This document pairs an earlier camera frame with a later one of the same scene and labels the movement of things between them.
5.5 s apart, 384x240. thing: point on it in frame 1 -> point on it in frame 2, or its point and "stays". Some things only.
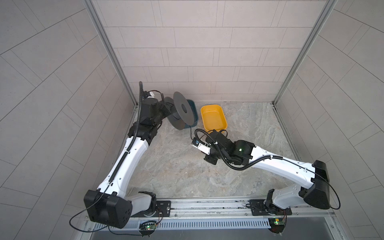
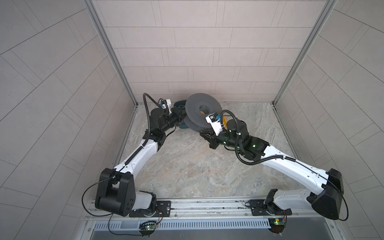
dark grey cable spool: x=182 y=112 -> x=197 y=107
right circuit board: x=277 y=225 stays
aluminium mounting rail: x=208 y=208 stays
